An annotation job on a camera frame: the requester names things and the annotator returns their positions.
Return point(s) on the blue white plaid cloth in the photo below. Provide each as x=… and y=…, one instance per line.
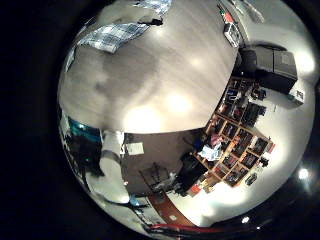
x=113, y=35

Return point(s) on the small white device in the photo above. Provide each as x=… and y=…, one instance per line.
x=231, y=33

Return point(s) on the teal lit screen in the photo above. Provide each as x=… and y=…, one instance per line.
x=83, y=130

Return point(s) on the white paper sheet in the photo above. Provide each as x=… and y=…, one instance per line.
x=135, y=148

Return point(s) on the black storage box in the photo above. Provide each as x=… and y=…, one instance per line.
x=276, y=66

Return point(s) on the wooden cubby shelf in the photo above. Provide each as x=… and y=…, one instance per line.
x=240, y=140

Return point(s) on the white cardboard box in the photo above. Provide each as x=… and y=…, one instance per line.
x=296, y=96

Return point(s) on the brown wooden board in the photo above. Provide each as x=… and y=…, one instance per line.
x=170, y=210

